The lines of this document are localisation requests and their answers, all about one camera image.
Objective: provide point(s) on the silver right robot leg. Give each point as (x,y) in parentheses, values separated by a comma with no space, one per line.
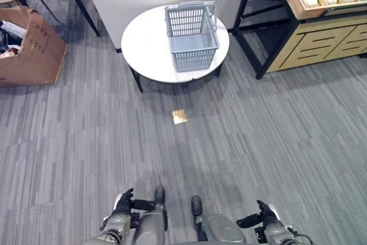
(212,225)

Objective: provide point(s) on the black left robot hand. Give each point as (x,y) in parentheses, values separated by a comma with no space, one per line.
(126,203)

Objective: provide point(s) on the silver left robot leg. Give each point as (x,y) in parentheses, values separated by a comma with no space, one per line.
(152,222)

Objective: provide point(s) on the brown cardboard box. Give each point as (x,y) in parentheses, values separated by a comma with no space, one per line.
(34,52)

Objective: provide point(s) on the round white low table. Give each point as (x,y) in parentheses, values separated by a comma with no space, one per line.
(149,47)

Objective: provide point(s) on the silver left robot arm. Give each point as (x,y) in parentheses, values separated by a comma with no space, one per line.
(113,229)

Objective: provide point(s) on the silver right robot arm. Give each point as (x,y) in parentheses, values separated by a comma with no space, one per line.
(282,235)

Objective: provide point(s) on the wooden produce display stand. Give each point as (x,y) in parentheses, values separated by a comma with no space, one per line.
(315,35)

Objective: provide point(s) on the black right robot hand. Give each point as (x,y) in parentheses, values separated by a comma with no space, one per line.
(264,214)

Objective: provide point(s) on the silver robot leg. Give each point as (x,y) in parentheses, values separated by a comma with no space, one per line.
(152,222)
(212,225)

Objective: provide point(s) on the gold floor marker patch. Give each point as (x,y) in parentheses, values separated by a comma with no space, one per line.
(179,116)

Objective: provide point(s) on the grey plastic shopping basket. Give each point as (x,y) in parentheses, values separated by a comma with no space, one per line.
(191,38)

